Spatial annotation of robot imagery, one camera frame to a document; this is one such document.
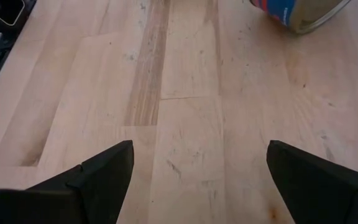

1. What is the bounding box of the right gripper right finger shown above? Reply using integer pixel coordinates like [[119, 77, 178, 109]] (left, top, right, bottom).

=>
[[266, 139, 358, 224]]

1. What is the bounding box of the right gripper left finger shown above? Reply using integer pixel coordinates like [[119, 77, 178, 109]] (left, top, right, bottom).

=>
[[0, 139, 135, 224]]

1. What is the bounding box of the black table-level camera box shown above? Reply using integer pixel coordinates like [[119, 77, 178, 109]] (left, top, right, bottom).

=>
[[0, 0, 37, 34]]

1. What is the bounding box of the blue pink label can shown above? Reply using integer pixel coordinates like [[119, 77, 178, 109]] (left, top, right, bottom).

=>
[[249, 0, 353, 35]]

